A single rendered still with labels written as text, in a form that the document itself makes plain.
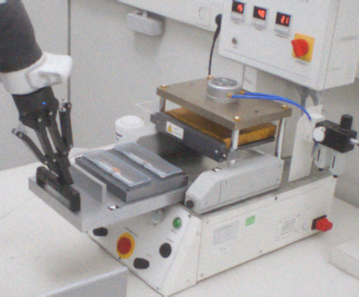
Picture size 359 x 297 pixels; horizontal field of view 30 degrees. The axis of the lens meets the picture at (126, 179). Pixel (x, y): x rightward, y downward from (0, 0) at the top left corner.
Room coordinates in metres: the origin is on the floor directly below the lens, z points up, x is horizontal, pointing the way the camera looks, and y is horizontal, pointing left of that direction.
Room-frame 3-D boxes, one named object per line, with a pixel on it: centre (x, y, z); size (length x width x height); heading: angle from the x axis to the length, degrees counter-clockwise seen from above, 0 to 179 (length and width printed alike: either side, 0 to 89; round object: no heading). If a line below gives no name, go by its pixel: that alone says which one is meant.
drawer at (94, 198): (1.29, 0.03, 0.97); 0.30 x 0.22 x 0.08; 127
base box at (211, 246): (1.45, -0.22, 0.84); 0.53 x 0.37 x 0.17; 127
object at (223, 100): (1.47, -0.25, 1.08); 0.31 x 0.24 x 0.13; 37
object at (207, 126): (1.46, -0.22, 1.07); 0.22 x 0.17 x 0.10; 37
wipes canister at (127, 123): (1.86, 0.00, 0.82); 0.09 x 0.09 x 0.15
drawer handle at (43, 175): (1.21, 0.14, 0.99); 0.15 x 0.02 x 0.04; 37
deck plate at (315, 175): (1.49, -0.24, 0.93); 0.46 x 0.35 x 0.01; 127
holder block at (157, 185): (1.32, -0.01, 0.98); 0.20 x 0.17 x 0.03; 37
